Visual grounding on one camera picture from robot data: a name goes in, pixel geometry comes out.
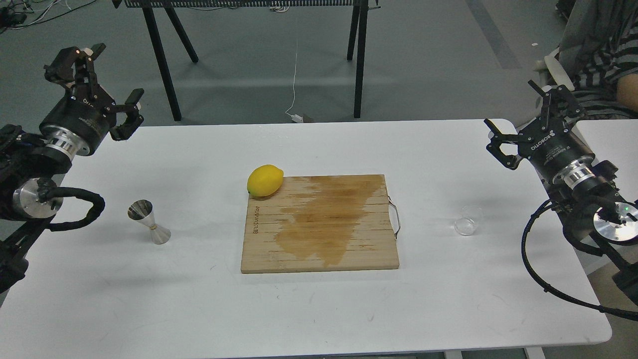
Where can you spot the small clear glass beaker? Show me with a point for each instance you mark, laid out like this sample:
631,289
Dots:
471,218

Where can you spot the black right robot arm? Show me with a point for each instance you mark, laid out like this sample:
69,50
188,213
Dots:
595,218

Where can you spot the yellow lemon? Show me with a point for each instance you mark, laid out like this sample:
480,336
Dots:
265,181

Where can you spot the white side table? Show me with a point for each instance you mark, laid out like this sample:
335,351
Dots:
615,141

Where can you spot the steel double jigger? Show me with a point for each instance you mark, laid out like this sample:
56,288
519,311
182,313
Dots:
142,211

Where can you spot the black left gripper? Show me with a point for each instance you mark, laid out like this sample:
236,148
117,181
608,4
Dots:
73,69

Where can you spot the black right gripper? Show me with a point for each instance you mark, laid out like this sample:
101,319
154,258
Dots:
551,149

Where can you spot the seated person striped shirt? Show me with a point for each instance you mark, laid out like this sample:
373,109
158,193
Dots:
598,51

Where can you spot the white office chair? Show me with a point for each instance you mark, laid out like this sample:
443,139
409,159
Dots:
552,72

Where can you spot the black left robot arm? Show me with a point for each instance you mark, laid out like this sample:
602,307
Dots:
29,194

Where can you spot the wooden cutting board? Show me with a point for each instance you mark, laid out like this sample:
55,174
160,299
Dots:
336,223

